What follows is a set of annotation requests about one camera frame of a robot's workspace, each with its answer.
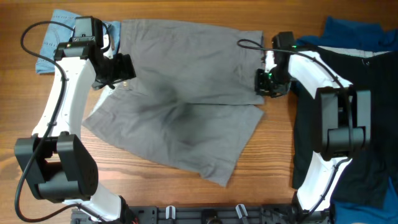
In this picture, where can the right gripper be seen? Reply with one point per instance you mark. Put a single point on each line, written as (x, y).
(260, 88)

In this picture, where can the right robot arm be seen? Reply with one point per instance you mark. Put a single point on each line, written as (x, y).
(339, 122)

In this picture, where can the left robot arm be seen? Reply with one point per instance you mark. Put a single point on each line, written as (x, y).
(54, 162)

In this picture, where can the blue shirt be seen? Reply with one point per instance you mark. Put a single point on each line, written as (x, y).
(346, 34)

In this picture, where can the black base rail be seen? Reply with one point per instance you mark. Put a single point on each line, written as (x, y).
(266, 214)

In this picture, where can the folded light blue jeans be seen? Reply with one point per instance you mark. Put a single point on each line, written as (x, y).
(56, 34)

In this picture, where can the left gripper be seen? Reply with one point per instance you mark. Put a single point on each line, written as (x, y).
(125, 69)

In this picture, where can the grey shorts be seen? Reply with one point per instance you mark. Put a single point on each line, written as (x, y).
(192, 103)

